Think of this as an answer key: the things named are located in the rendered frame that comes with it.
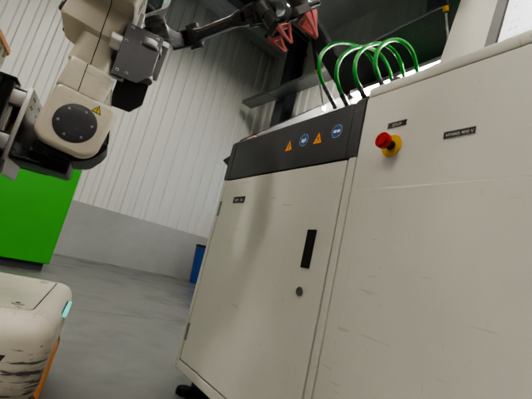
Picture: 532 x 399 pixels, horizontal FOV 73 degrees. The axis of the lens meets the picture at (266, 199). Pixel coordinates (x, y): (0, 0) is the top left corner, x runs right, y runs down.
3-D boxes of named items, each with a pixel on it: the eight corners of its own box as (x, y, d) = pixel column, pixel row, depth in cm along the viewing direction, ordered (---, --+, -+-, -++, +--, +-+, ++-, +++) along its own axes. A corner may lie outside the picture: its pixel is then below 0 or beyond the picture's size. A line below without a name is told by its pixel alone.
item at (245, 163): (228, 179, 143) (237, 142, 146) (237, 183, 145) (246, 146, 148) (344, 158, 92) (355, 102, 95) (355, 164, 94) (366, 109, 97)
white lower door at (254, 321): (177, 358, 130) (224, 180, 144) (183, 358, 131) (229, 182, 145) (288, 455, 76) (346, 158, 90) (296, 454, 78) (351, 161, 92)
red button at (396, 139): (369, 151, 80) (373, 130, 81) (380, 157, 82) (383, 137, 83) (389, 147, 76) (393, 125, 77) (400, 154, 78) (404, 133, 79)
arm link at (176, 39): (175, 54, 176) (169, 32, 173) (201, 47, 175) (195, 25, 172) (149, 47, 134) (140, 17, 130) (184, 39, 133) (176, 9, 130)
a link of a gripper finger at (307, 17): (333, 28, 113) (319, 0, 112) (316, 34, 110) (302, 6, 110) (322, 39, 119) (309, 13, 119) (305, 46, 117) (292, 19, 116)
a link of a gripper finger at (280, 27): (291, 50, 145) (279, 30, 145) (300, 37, 139) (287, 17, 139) (279, 53, 141) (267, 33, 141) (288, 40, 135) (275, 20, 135)
